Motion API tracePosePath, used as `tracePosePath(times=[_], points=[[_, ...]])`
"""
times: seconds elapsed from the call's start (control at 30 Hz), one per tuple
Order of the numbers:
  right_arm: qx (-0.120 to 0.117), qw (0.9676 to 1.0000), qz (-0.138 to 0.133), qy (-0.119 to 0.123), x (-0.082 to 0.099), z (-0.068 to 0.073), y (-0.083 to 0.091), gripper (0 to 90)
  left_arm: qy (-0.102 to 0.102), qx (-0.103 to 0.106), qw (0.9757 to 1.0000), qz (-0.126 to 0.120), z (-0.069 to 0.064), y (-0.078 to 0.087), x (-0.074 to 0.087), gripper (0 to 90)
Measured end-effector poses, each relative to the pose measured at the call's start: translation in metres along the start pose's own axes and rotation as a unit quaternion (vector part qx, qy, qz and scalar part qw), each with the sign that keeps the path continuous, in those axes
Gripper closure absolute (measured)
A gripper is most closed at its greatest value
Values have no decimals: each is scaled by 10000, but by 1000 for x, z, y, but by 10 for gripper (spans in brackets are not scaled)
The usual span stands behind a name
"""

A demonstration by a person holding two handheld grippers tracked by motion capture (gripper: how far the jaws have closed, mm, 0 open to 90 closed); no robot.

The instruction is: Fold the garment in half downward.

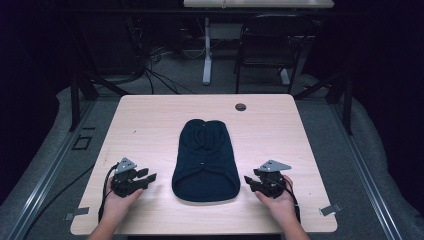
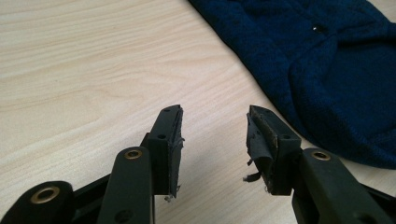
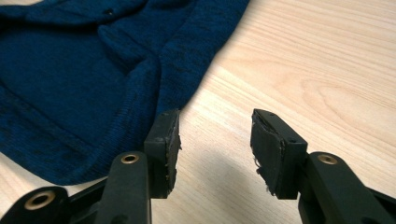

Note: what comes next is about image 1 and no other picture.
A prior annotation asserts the white desk foot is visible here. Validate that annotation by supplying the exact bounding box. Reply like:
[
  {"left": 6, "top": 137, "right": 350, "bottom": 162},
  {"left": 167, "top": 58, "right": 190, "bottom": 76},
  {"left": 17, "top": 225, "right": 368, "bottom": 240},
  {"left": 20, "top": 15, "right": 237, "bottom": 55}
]
[{"left": 279, "top": 67, "right": 292, "bottom": 87}]

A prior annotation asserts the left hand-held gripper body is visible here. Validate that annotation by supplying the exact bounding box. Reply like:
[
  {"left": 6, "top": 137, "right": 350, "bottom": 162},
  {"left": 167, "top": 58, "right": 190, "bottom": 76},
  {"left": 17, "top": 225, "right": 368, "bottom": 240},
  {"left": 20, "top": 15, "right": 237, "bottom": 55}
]
[{"left": 111, "top": 157, "right": 145, "bottom": 198}]

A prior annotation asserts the black folding chair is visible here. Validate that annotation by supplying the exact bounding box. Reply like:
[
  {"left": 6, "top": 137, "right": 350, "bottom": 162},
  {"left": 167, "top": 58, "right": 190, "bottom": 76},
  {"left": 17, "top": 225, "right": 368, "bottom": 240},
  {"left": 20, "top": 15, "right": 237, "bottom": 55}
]
[{"left": 233, "top": 13, "right": 315, "bottom": 95}]

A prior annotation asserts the white desk leg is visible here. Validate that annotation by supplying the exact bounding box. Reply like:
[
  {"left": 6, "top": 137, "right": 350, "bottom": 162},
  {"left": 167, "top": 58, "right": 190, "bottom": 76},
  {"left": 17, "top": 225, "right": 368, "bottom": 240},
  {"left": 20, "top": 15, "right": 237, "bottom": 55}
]
[{"left": 202, "top": 17, "right": 213, "bottom": 86}]

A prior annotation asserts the black floor cable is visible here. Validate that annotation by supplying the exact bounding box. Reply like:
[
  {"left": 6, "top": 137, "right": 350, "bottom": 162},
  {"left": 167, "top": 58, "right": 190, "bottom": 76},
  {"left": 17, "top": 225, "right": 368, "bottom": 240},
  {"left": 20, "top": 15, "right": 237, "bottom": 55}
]
[{"left": 22, "top": 163, "right": 97, "bottom": 239}]

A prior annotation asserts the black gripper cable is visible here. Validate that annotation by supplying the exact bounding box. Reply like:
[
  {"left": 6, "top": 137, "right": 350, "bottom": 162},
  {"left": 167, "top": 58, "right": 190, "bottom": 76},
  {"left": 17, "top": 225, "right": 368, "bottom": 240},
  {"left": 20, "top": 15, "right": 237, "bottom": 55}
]
[
  {"left": 97, "top": 162, "right": 120, "bottom": 223},
  {"left": 281, "top": 178, "right": 302, "bottom": 224}
]

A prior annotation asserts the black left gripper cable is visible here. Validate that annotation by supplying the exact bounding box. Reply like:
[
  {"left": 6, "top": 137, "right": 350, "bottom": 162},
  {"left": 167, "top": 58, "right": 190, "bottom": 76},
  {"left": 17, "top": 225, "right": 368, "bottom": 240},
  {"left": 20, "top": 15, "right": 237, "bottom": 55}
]
[{"left": 97, "top": 162, "right": 120, "bottom": 223}]

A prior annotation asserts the grey tape strip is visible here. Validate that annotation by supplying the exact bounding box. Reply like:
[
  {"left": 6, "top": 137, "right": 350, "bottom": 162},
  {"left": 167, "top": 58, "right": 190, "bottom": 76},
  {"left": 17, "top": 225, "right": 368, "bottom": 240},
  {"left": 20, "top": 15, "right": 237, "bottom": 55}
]
[
  {"left": 319, "top": 203, "right": 343, "bottom": 217},
  {"left": 64, "top": 206, "right": 91, "bottom": 222}
]

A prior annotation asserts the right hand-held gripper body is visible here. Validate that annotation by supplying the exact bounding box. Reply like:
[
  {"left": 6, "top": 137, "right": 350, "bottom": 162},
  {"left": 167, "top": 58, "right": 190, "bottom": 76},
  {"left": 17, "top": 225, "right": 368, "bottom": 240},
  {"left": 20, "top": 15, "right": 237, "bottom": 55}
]
[{"left": 253, "top": 159, "right": 293, "bottom": 200}]

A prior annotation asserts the white desk top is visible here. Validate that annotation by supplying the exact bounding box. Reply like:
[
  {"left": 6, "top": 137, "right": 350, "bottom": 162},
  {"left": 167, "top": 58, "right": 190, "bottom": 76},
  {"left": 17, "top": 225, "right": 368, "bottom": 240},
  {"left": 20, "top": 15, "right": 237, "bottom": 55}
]
[{"left": 182, "top": 0, "right": 335, "bottom": 9}]

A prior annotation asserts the black metal stand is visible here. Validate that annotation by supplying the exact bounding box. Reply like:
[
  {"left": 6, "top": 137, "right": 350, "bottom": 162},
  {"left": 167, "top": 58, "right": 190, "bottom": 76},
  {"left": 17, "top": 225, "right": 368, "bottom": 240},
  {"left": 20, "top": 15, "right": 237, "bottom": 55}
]
[
  {"left": 67, "top": 64, "right": 132, "bottom": 133},
  {"left": 293, "top": 69, "right": 355, "bottom": 137}
]

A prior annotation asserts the dark blue knit garment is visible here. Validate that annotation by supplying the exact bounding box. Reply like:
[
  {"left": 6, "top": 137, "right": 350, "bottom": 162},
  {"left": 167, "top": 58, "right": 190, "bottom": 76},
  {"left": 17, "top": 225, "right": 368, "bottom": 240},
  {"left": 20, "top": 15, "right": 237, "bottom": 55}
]
[{"left": 171, "top": 118, "right": 241, "bottom": 203}]

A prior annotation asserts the person's right hand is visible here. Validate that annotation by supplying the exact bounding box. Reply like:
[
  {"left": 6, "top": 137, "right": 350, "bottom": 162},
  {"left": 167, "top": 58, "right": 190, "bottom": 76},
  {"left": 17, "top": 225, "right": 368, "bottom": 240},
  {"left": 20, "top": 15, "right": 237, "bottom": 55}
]
[{"left": 254, "top": 174, "right": 299, "bottom": 228}]

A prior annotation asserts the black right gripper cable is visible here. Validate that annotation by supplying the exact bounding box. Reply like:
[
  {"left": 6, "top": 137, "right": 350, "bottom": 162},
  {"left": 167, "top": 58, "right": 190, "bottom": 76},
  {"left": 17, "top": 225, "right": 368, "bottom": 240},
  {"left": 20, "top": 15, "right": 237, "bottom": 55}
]
[{"left": 281, "top": 178, "right": 302, "bottom": 224}]

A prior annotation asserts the metal floor rail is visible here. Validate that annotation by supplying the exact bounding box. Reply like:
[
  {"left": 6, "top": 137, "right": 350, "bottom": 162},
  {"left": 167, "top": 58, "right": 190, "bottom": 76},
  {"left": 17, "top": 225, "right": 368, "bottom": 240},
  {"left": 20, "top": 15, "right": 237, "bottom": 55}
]
[
  {"left": 5, "top": 99, "right": 98, "bottom": 240},
  {"left": 328, "top": 99, "right": 405, "bottom": 240}
]

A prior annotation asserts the person's left hand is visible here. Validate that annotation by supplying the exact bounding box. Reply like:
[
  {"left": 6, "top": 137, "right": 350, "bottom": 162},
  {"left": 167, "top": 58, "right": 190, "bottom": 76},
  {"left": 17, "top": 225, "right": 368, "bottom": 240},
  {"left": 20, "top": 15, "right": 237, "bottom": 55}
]
[{"left": 101, "top": 177, "right": 145, "bottom": 225}]

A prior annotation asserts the bundle of floor cables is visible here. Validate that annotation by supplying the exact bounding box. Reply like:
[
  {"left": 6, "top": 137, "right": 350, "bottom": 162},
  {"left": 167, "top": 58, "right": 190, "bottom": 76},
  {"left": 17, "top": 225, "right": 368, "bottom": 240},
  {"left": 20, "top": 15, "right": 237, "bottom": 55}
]
[{"left": 141, "top": 44, "right": 198, "bottom": 96}]

